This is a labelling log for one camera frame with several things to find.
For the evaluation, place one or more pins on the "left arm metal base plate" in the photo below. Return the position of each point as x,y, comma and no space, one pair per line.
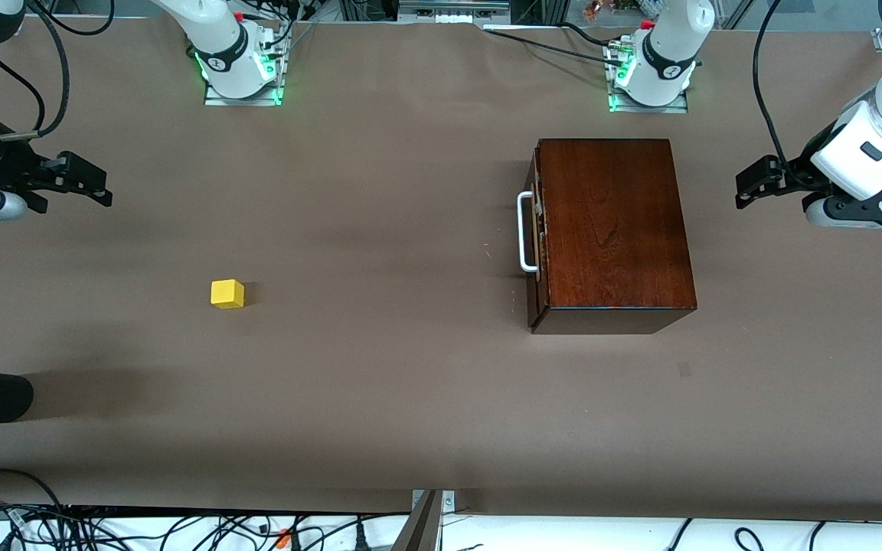
651,109

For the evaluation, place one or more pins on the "white power strip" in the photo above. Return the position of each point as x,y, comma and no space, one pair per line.
452,17

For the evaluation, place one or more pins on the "yellow cube block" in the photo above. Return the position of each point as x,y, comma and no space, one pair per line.
227,295

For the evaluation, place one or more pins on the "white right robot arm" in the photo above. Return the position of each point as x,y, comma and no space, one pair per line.
219,38

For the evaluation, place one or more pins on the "dark brown wooden cabinet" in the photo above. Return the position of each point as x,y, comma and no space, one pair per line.
625,229

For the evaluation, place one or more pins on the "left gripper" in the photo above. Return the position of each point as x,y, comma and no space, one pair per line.
802,168

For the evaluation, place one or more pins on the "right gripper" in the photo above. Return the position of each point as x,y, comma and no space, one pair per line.
3,164

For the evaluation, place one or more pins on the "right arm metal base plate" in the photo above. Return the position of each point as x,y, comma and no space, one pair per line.
242,100

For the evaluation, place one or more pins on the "grey metal bracket beam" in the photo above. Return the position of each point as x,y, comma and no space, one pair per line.
422,528

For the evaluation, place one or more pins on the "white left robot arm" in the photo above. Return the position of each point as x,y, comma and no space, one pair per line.
671,46

